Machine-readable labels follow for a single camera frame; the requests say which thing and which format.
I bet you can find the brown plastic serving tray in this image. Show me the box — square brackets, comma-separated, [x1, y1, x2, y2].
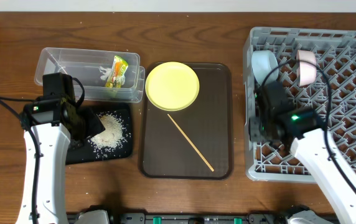
[139, 63, 233, 180]

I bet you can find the light blue bowl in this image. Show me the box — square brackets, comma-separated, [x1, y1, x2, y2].
[251, 50, 278, 84]

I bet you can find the grey plastic dishwasher rack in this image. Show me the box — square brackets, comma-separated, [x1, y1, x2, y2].
[243, 27, 356, 173]

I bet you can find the black rail with green clips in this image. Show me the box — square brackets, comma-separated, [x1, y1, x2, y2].
[67, 203, 331, 224]

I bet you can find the pile of white rice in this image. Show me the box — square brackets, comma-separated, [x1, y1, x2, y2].
[89, 114, 131, 157]

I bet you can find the yellow plate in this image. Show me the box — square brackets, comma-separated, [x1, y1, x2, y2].
[145, 62, 200, 111]

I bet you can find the wooden chopstick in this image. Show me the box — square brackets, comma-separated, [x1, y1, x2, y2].
[167, 114, 215, 172]

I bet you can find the green yellow snack wrapper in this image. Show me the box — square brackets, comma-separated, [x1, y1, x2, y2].
[105, 55, 129, 88]

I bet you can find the black plastic tray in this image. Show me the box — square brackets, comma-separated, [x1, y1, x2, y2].
[66, 103, 133, 165]

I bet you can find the crumpled white tissue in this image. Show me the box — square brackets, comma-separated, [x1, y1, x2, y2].
[99, 66, 113, 81]

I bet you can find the clear plastic bin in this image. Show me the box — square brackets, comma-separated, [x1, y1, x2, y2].
[34, 47, 146, 103]

